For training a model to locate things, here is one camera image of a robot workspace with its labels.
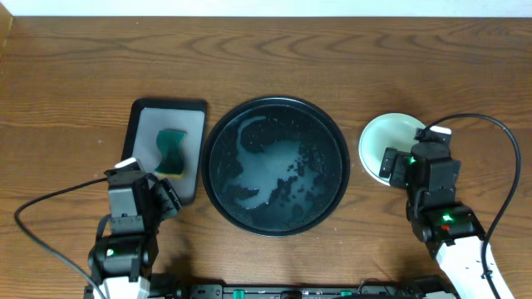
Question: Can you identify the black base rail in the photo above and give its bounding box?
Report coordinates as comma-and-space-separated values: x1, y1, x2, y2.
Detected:
149, 276, 458, 299

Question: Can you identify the round black tray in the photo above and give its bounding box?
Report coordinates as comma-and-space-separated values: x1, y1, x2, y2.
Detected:
201, 96, 350, 237

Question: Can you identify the grey rectangular tray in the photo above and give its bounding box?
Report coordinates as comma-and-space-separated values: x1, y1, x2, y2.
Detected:
121, 98, 207, 205

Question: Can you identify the pale green plate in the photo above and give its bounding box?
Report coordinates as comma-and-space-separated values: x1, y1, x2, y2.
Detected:
358, 113, 426, 186

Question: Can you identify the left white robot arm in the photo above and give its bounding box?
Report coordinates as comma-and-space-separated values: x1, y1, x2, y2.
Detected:
84, 158, 182, 298

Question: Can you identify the green yellow sponge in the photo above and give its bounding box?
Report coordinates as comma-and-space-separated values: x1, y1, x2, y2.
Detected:
155, 130, 186, 179

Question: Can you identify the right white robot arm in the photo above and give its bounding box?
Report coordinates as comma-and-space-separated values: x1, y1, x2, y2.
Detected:
379, 127, 514, 298

